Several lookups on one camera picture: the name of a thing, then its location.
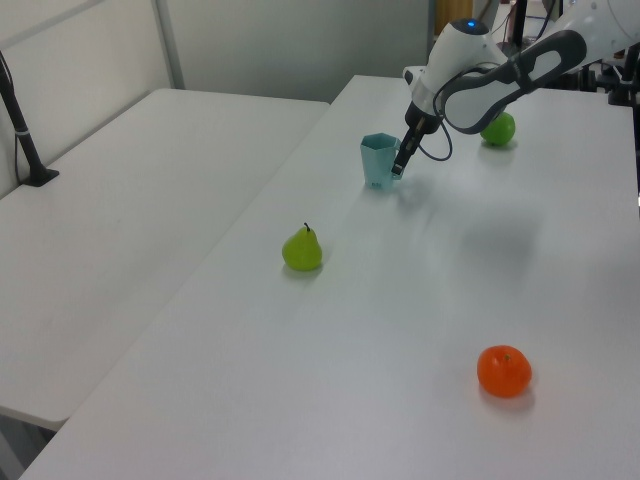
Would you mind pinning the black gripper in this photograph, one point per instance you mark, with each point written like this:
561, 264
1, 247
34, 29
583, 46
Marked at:
422, 120

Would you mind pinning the light blue hexagonal mug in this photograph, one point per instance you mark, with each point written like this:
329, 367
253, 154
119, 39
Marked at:
377, 162

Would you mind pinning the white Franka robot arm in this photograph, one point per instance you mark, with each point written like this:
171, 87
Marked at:
500, 65

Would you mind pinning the green toy apple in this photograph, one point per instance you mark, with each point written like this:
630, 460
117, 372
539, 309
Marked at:
500, 132

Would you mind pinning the brown wooden board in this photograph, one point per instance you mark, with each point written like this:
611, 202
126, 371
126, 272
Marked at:
452, 17

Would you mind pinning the green toy pear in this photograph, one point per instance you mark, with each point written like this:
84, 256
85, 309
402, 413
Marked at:
301, 250

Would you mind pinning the orange toy tangerine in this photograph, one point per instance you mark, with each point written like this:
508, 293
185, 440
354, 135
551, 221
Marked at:
504, 372

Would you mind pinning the white side table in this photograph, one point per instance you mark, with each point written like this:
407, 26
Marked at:
125, 225

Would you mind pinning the black pole with base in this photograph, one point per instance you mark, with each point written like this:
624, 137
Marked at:
22, 135

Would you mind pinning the grey aluminium partition post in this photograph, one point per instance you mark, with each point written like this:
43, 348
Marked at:
170, 45
431, 30

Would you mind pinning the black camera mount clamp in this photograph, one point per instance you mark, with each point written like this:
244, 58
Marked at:
622, 85

